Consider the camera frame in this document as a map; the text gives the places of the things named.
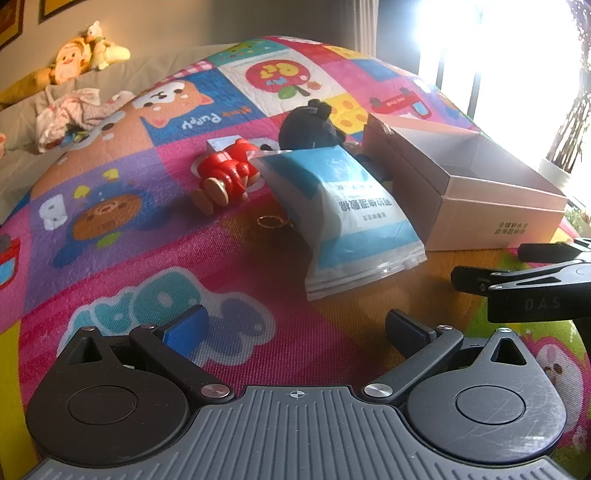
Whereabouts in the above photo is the red wooden toy figure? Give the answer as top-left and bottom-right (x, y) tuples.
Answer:
(191, 138), (262, 216)

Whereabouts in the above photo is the small white box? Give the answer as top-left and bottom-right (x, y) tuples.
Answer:
(206, 136), (243, 158)

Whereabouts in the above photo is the black plush toy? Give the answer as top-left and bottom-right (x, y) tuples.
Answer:
(278, 98), (394, 186)

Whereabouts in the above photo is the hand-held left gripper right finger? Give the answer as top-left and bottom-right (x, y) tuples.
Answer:
(359, 309), (530, 407)

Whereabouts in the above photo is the orange monkey plush toy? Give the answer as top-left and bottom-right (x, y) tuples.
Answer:
(0, 39), (102, 108)

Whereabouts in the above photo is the dark framed wall picture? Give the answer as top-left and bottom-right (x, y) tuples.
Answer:
(0, 0), (25, 49)
(38, 0), (89, 25)

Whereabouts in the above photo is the crumpled patterned cloth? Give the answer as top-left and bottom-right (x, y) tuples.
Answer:
(34, 87), (136, 153)

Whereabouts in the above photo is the colourful cartoon printed play mat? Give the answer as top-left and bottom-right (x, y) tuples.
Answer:
(0, 35), (591, 480)

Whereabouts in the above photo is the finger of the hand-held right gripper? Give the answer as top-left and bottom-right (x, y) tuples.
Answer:
(451, 260), (591, 296)
(517, 239), (591, 264)

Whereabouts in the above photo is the beige bed sheet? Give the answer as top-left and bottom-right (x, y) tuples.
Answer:
(0, 45), (259, 223)

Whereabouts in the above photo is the white plant pot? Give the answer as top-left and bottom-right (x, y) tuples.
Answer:
(537, 159), (576, 190)

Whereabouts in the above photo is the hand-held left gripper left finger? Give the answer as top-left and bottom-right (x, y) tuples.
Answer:
(68, 304), (235, 403)

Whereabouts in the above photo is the gold key ring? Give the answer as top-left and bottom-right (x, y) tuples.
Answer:
(257, 214), (297, 232)

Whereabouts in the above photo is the grey curtain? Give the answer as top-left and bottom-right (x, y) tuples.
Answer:
(259, 0), (419, 72)

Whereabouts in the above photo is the tall twiggy plant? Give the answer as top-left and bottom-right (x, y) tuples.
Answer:
(547, 85), (591, 174)

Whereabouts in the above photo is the blue and white packet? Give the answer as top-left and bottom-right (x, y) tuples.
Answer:
(249, 145), (427, 302)

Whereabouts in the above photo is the small colourful toy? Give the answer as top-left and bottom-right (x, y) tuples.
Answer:
(59, 128), (94, 149)

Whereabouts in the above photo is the small yellow plush toy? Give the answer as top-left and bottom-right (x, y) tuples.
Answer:
(82, 20), (132, 71)

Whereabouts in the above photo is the pink cardboard box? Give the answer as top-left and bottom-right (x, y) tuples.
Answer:
(362, 113), (569, 253)

